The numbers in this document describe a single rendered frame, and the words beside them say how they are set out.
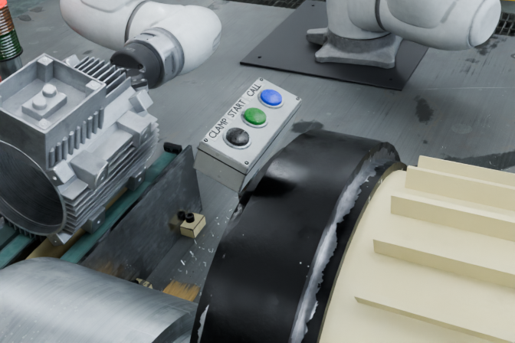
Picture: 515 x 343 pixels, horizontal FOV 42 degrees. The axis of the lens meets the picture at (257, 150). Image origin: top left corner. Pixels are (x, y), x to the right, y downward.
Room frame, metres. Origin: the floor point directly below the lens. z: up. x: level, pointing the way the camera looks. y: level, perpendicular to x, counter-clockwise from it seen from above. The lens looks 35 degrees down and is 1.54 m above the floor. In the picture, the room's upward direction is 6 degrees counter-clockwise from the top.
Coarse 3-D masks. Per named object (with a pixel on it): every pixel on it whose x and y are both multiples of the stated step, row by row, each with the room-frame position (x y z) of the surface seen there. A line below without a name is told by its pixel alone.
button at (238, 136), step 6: (228, 132) 0.70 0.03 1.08; (234, 132) 0.70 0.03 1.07; (240, 132) 0.71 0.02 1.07; (246, 132) 0.71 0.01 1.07; (228, 138) 0.70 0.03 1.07; (234, 138) 0.70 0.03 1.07; (240, 138) 0.70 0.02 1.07; (246, 138) 0.70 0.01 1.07; (234, 144) 0.69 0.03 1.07; (240, 144) 0.69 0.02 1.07; (246, 144) 0.69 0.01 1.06
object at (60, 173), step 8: (72, 56) 0.90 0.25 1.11; (72, 64) 0.89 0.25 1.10; (136, 96) 0.83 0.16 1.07; (144, 96) 0.84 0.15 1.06; (136, 104) 0.83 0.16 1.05; (144, 104) 0.83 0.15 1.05; (152, 104) 0.84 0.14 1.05; (136, 112) 0.83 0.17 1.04; (64, 160) 0.69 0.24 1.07; (48, 168) 0.69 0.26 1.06; (56, 168) 0.68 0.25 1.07; (64, 168) 0.69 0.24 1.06; (48, 176) 0.68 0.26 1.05; (56, 176) 0.68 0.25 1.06; (64, 176) 0.68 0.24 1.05; (72, 176) 0.69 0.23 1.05; (56, 184) 0.68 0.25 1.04; (64, 184) 0.67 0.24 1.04; (56, 240) 0.70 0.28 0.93; (64, 240) 0.70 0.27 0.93
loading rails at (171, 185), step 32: (160, 160) 0.89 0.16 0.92; (192, 160) 0.89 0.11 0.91; (128, 192) 0.81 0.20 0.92; (160, 192) 0.81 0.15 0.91; (192, 192) 0.88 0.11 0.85; (128, 224) 0.74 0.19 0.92; (160, 224) 0.80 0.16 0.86; (192, 224) 0.84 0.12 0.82; (0, 256) 0.70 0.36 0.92; (32, 256) 0.71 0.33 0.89; (64, 256) 0.68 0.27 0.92; (96, 256) 0.67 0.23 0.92; (128, 256) 0.72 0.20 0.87; (160, 256) 0.78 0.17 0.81
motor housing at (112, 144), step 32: (96, 64) 0.88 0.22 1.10; (128, 96) 0.84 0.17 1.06; (0, 160) 0.79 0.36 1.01; (32, 160) 0.69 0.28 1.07; (128, 160) 0.77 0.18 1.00; (0, 192) 0.77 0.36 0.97; (32, 192) 0.79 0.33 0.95; (64, 192) 0.68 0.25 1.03; (96, 192) 0.72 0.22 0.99; (32, 224) 0.73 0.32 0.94; (64, 224) 0.69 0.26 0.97
